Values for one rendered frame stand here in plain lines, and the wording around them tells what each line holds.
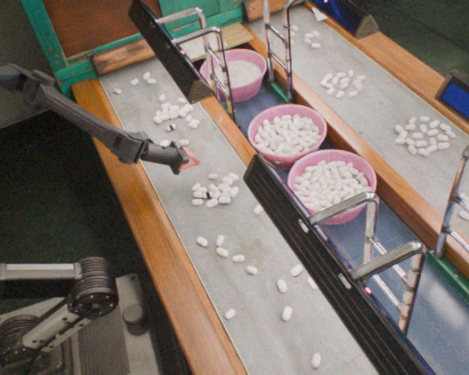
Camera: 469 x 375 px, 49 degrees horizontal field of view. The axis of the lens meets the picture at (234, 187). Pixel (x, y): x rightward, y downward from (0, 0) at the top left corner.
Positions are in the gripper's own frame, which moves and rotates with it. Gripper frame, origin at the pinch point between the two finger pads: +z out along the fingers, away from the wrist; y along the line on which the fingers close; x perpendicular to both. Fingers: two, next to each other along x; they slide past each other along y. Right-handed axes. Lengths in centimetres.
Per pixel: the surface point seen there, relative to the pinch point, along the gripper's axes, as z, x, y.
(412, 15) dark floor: 206, -69, 137
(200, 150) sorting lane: 7.0, 1.5, 10.9
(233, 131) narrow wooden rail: 15.4, -8.7, 11.0
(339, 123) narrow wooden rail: 40, -29, -6
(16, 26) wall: -24, 35, 166
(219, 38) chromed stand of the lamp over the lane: -1.8, -35.1, 18.7
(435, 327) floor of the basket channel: 34, -11, -77
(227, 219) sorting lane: 3.6, 4.9, -22.1
